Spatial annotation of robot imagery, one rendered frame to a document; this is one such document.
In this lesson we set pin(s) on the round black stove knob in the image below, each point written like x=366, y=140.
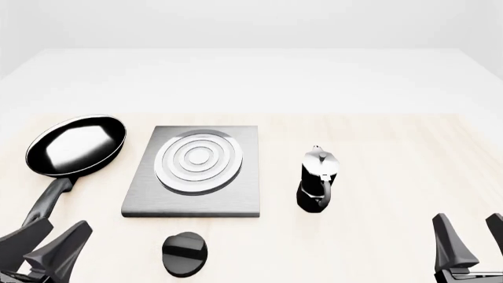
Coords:
x=184, y=255

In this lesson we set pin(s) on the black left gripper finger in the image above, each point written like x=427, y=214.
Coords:
x=23, y=236
x=63, y=247

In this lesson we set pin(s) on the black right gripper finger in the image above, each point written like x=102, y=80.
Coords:
x=496, y=230
x=452, y=244

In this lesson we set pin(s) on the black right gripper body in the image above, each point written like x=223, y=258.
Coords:
x=471, y=274

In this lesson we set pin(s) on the grey stove plate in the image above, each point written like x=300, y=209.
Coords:
x=196, y=174

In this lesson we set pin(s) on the black and silver moka pot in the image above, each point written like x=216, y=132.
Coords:
x=317, y=182

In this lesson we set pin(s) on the black frying pan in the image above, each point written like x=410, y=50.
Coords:
x=74, y=147

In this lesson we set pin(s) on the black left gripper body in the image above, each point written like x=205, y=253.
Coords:
x=19, y=272

